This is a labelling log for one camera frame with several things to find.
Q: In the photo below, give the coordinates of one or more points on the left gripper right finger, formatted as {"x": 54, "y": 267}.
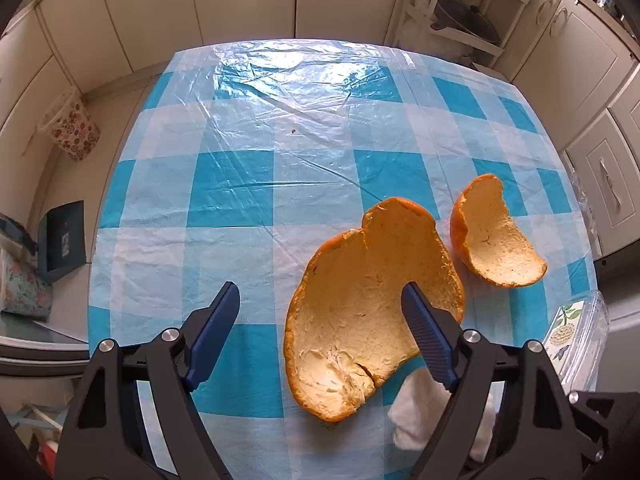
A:
{"x": 538, "y": 433}

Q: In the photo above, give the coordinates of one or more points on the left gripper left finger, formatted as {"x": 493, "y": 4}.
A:
{"x": 104, "y": 435}

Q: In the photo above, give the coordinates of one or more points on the floral lined trash bin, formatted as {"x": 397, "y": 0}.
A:
{"x": 23, "y": 292}

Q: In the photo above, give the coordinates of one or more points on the white tissue under peel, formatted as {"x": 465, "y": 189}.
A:
{"x": 418, "y": 407}

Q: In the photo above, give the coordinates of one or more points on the clear plastic food tray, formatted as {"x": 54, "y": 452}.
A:
{"x": 576, "y": 340}

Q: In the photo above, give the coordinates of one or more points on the small orange peel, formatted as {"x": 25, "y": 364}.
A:
{"x": 487, "y": 239}

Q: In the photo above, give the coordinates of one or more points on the large orange peel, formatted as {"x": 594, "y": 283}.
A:
{"x": 345, "y": 334}

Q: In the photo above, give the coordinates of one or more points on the blue checkered tablecloth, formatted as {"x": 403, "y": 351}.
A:
{"x": 245, "y": 158}

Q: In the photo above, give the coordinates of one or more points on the white drawer cabinet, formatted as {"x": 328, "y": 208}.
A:
{"x": 572, "y": 69}

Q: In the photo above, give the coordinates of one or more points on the white shelf rack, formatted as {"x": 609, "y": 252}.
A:
{"x": 410, "y": 29}

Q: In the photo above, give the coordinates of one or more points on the black pan on shelf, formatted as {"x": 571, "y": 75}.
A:
{"x": 459, "y": 15}

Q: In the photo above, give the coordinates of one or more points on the white lower cabinets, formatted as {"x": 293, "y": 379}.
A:
{"x": 50, "y": 45}

